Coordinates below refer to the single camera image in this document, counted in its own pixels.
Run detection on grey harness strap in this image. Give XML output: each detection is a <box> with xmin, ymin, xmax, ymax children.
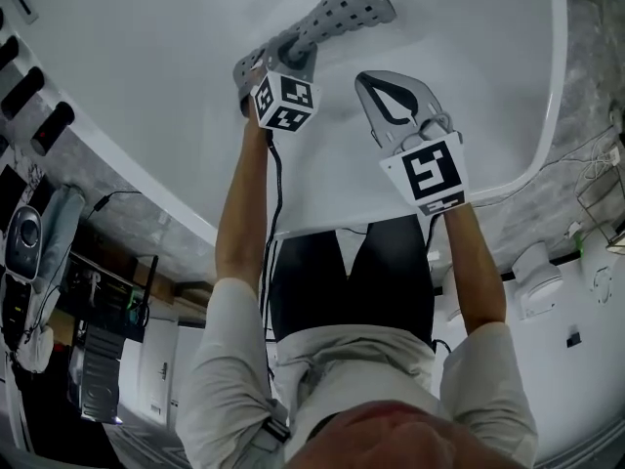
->
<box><xmin>260</xmin><ymin>414</ymin><xmax>292</xmax><ymax>445</ymax></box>

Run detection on metal overflow plate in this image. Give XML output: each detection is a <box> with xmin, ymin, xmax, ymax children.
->
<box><xmin>11</xmin><ymin>0</ymin><xmax>41</xmax><ymax>25</ymax></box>

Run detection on wire basket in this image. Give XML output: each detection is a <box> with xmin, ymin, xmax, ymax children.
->
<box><xmin>575</xmin><ymin>163</ymin><xmax>625</xmax><ymax>256</ymax></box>

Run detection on black computer tower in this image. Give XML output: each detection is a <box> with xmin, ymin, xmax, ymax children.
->
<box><xmin>67</xmin><ymin>321</ymin><xmax>126</xmax><ymax>425</ymax></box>

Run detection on white bathtub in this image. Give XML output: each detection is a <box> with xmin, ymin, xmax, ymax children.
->
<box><xmin>0</xmin><ymin>0</ymin><xmax>570</xmax><ymax>236</ymax></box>

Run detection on grey round speaker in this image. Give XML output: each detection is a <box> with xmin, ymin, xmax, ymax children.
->
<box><xmin>4</xmin><ymin>204</ymin><xmax>45</xmax><ymax>283</ymax></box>

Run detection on person's white shirt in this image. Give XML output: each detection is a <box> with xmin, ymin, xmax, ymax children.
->
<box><xmin>175</xmin><ymin>276</ymin><xmax>538</xmax><ymax>469</ymax></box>

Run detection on person's black trousers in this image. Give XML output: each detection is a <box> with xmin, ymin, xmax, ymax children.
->
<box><xmin>268</xmin><ymin>215</ymin><xmax>437</xmax><ymax>344</ymax></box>

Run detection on black cable with adapter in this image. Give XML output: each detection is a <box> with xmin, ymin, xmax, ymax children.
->
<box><xmin>89</xmin><ymin>190</ymin><xmax>144</xmax><ymax>217</ymax></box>

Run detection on black faucet knob red dot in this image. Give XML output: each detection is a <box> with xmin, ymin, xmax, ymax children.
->
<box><xmin>29</xmin><ymin>101</ymin><xmax>76</xmax><ymax>157</ymax></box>

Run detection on person's left forearm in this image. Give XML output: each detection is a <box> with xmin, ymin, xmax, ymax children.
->
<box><xmin>215</xmin><ymin>114</ymin><xmax>271</xmax><ymax>290</ymax></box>

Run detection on black router with antennae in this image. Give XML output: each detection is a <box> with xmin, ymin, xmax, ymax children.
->
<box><xmin>127</xmin><ymin>255</ymin><xmax>160</xmax><ymax>329</ymax></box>

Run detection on green white bottle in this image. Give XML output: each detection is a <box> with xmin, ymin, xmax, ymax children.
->
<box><xmin>567</xmin><ymin>221</ymin><xmax>588</xmax><ymax>254</ymax></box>

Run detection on white door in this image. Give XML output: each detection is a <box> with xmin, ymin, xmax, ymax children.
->
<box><xmin>138</xmin><ymin>317</ymin><xmax>180</xmax><ymax>427</ymax></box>

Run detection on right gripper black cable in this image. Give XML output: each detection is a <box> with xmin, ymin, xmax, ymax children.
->
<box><xmin>424</xmin><ymin>212</ymin><xmax>453</xmax><ymax>354</ymax></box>

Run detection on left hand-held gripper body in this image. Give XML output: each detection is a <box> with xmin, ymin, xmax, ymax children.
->
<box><xmin>249</xmin><ymin>65</ymin><xmax>322</xmax><ymax>134</ymax></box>

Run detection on light blue cloth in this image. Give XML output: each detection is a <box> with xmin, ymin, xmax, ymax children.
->
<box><xmin>14</xmin><ymin>185</ymin><xmax>87</xmax><ymax>373</ymax></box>

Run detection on person's face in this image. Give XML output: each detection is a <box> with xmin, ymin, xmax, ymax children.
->
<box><xmin>285</xmin><ymin>401</ymin><xmax>514</xmax><ymax>469</ymax></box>

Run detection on person's right forearm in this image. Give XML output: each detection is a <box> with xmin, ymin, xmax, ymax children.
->
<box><xmin>440</xmin><ymin>202</ymin><xmax>507</xmax><ymax>337</ymax></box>

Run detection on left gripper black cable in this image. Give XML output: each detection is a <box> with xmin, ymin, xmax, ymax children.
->
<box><xmin>258</xmin><ymin>129</ymin><xmax>286</xmax><ymax>391</ymax></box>

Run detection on grey perforated bath mat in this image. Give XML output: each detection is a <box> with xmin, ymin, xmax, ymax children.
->
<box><xmin>232</xmin><ymin>0</ymin><xmax>397</xmax><ymax>103</ymax></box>

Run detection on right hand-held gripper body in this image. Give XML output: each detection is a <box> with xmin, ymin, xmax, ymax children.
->
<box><xmin>379</xmin><ymin>112</ymin><xmax>469</xmax><ymax>218</ymax></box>

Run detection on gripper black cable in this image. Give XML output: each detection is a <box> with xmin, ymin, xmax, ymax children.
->
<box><xmin>258</xmin><ymin>129</ymin><xmax>286</xmax><ymax>391</ymax></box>
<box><xmin>424</xmin><ymin>212</ymin><xmax>453</xmax><ymax>354</ymax></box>

